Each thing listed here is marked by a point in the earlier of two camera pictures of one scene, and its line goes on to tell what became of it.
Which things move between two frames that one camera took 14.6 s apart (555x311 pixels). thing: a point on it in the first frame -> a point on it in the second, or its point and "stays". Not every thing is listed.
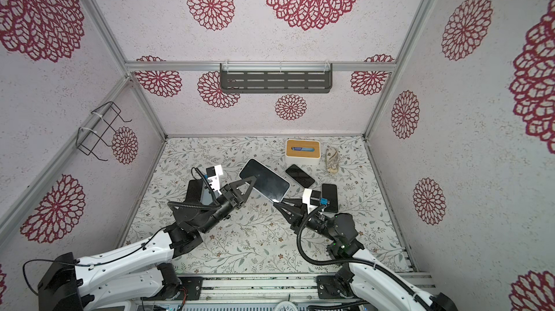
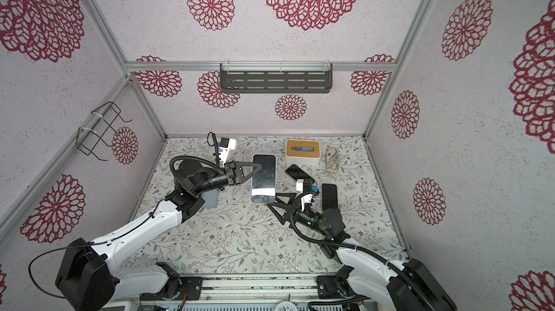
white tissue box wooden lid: x=303 y=152 stays
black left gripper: x=227 y=192 -> x=235 y=173
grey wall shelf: x=276 y=77 stays
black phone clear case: x=329 y=192 stays
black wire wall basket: x=89 y=137 stays
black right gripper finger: x=294 y=202 -> x=291 y=196
